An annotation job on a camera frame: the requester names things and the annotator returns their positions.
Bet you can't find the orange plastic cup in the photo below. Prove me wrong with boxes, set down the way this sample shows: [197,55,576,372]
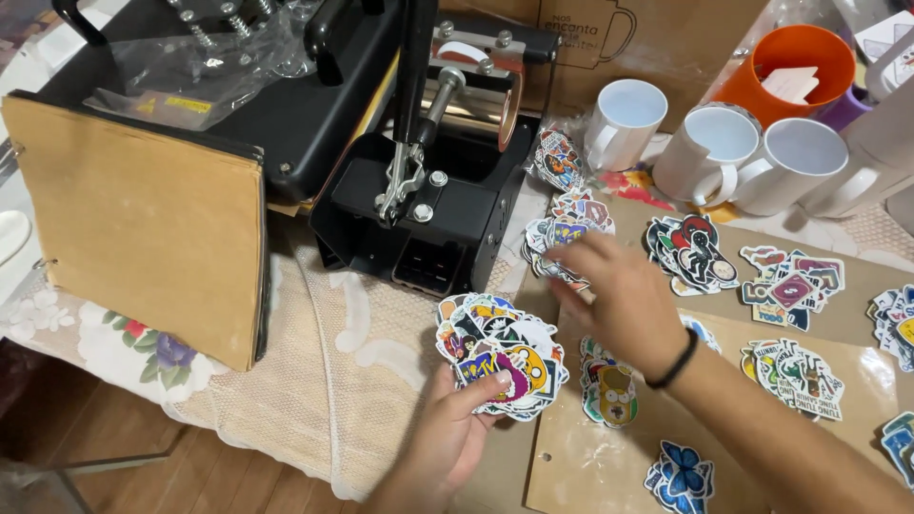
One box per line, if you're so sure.
[713,24,857,130]

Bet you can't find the black mug heat press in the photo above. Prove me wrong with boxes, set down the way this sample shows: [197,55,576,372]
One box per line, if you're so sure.
[308,0,562,298]

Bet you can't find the blue butterfly sticker pile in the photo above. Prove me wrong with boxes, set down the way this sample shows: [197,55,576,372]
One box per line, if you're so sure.
[643,440,715,514]

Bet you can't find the floral lace tablecloth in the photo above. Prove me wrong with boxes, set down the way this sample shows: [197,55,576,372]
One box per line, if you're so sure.
[0,128,914,503]

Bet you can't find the small white and blue stickers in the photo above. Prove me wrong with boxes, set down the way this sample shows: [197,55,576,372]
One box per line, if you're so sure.
[678,314,723,355]

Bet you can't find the black flat heat press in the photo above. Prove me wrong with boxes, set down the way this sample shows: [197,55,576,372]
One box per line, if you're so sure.
[34,0,402,209]

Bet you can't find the purple cup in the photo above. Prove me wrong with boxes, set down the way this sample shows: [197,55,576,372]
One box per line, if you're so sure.
[813,84,874,134]

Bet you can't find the brown kraft paper album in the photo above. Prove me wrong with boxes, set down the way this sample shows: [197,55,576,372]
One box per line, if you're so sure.
[0,93,270,374]

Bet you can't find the sticker pile with yellow patch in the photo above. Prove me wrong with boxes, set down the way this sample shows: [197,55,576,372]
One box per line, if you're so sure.
[866,284,914,374]

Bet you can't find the purple and teal sticker pile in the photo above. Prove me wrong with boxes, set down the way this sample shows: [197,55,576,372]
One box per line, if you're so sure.
[738,246,847,334]

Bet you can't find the plain kraft album page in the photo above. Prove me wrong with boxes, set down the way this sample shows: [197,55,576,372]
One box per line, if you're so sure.
[457,191,914,514]

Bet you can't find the black wristband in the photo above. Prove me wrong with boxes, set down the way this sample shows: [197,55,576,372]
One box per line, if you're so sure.
[645,327,700,391]

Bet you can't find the white ceramic mug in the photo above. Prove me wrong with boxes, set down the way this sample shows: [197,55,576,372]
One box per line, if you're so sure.
[731,117,850,218]
[651,103,764,208]
[584,78,669,173]

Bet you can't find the clear plastic bag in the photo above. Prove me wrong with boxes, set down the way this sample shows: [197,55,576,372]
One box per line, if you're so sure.
[83,0,320,132]

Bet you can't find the white printed mug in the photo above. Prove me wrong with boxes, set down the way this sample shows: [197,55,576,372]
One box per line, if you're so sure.
[853,10,914,101]

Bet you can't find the black and white lettered stickers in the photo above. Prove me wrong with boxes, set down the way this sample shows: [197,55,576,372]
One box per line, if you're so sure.
[740,337,846,423]

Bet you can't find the cardboard box with mug print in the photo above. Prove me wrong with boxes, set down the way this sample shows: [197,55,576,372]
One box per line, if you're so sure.
[438,0,771,134]

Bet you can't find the red and black sticker pile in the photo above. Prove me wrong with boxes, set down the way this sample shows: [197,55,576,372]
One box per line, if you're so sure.
[644,213,741,298]

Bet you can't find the white curved object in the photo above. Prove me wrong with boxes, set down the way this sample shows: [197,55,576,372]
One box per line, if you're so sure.
[0,210,34,267]

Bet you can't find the clear bag of stickers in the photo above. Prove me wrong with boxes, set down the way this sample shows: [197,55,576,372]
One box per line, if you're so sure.
[530,127,588,194]

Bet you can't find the person's right hand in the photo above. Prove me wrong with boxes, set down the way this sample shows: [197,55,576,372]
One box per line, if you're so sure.
[546,231,692,381]

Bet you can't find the sticker pile with yellow face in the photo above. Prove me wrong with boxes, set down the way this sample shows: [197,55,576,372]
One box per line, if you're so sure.
[579,336,640,430]

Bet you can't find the white paper piece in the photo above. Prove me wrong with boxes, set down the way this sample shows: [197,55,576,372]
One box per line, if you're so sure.
[760,66,821,107]

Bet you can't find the person's left hand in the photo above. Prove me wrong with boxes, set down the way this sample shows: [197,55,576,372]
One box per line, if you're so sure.
[387,364,514,497]

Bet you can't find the pile of mixed colourful stickers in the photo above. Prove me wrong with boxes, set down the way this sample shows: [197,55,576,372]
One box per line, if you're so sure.
[523,188,616,292]

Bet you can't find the stack of cartoon stickers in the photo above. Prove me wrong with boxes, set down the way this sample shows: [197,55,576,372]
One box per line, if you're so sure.
[435,292,571,423]

